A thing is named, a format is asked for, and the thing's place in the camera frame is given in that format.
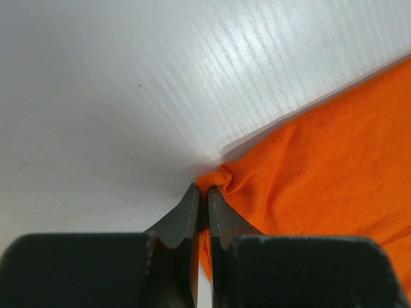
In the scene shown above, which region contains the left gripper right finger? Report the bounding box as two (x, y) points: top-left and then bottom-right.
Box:
(207, 186), (262, 307)

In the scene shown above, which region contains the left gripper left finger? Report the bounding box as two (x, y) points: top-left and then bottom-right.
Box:
(143, 184), (201, 307)

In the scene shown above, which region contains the orange t shirt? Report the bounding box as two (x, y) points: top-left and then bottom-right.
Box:
(196, 60), (410, 293)

